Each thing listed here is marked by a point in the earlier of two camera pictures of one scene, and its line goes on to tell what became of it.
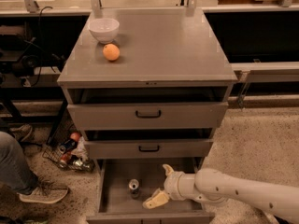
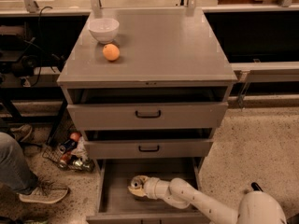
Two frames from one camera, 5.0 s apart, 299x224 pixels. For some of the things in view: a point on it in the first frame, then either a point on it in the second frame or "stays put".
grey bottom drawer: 125,183 stays put
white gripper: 172,184 → 152,186
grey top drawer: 147,108 stays put
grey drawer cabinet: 149,86 stays put
